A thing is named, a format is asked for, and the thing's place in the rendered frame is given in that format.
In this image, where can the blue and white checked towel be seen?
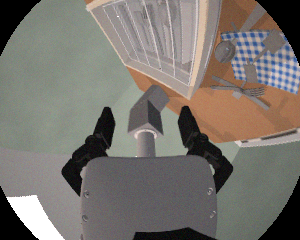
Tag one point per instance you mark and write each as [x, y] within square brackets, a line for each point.
[280, 70]

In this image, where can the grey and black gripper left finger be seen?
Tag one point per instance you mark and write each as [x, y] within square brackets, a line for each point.
[95, 146]

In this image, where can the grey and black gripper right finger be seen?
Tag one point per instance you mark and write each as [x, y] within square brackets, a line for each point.
[191, 136]

